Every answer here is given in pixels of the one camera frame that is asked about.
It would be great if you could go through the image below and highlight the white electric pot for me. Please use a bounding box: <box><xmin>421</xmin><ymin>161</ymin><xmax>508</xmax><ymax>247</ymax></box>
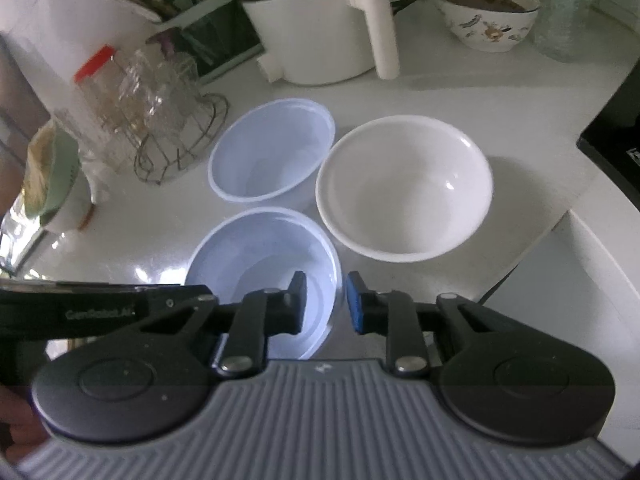
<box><xmin>227</xmin><ymin>0</ymin><xmax>401</xmax><ymax>86</ymax></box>

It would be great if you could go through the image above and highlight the black cooktop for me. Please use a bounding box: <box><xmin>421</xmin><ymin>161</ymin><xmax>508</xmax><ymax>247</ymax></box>
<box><xmin>576</xmin><ymin>65</ymin><xmax>640</xmax><ymax>206</ymax></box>

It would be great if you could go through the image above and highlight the person's left hand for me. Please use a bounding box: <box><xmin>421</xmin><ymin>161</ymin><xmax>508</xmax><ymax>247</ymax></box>
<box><xmin>0</xmin><ymin>387</ymin><xmax>40</xmax><ymax>461</ymax></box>

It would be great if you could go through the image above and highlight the white bowl red rim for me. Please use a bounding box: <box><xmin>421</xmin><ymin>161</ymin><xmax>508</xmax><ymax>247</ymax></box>
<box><xmin>40</xmin><ymin>175</ymin><xmax>96</xmax><ymax>233</ymax></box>

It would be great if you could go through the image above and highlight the plain white bowl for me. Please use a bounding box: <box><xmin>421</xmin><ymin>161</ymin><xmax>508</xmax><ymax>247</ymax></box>
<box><xmin>315</xmin><ymin>115</ymin><xmax>495</xmax><ymax>264</ymax></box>

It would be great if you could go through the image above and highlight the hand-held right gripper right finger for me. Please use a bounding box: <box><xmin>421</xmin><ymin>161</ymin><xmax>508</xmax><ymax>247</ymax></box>
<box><xmin>346</xmin><ymin>270</ymin><xmax>521</xmax><ymax>380</ymax></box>

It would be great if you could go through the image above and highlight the translucent plastic bowl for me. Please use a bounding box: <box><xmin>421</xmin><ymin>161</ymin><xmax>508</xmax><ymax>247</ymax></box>
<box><xmin>184</xmin><ymin>208</ymin><xmax>345</xmax><ymax>361</ymax></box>
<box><xmin>207</xmin><ymin>100</ymin><xmax>337</xmax><ymax>211</ymax></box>

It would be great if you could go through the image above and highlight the cluster of glass cups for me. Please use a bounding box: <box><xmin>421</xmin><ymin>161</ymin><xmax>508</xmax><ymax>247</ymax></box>
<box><xmin>105</xmin><ymin>45</ymin><xmax>201</xmax><ymax>141</ymax></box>

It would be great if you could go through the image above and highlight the red lid plastic jar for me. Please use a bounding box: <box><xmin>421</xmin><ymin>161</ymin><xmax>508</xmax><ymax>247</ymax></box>
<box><xmin>50</xmin><ymin>45</ymin><xmax>136</xmax><ymax>161</ymax></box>

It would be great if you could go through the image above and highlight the green strainer basket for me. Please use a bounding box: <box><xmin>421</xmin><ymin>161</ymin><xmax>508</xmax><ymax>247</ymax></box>
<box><xmin>22</xmin><ymin>120</ymin><xmax>83</xmax><ymax>221</ymax></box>

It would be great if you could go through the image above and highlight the bundle of dry noodles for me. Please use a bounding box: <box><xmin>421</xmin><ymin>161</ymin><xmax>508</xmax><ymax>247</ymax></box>
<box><xmin>25</xmin><ymin>127</ymin><xmax>60</xmax><ymax>211</ymax></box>

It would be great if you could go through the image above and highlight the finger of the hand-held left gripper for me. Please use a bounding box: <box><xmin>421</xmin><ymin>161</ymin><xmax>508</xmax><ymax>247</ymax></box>
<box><xmin>145</xmin><ymin>284</ymin><xmax>215</xmax><ymax>309</ymax></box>

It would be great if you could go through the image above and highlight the patterned ceramic bowl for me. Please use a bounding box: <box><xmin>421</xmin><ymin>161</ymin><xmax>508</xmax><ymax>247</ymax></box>
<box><xmin>430</xmin><ymin>0</ymin><xmax>542</xmax><ymax>52</ymax></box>

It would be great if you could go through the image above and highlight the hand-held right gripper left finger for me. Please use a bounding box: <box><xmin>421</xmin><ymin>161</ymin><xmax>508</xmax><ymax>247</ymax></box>
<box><xmin>135</xmin><ymin>271</ymin><xmax>307</xmax><ymax>378</ymax></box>

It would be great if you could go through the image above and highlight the chopstick holder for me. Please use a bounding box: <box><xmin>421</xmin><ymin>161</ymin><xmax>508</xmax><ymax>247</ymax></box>
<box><xmin>160</xmin><ymin>0</ymin><xmax>266</xmax><ymax>86</ymax></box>

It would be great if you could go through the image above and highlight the wire basket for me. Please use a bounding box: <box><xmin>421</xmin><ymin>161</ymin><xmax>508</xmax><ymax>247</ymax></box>
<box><xmin>132</xmin><ymin>92</ymin><xmax>231</xmax><ymax>186</ymax></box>

